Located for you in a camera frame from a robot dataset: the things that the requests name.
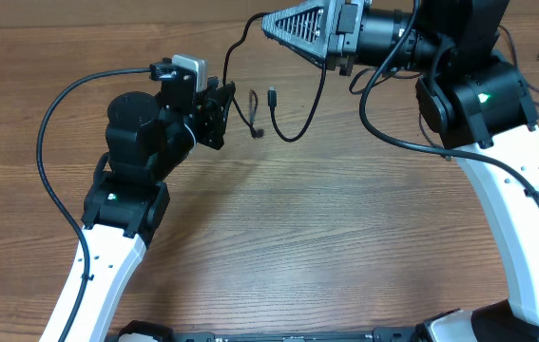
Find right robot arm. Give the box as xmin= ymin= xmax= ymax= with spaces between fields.
xmin=261 ymin=0 xmax=539 ymax=341

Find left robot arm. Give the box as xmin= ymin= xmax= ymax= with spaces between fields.
xmin=36 ymin=71 xmax=236 ymax=341

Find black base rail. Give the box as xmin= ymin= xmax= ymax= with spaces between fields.
xmin=106 ymin=320 xmax=427 ymax=342

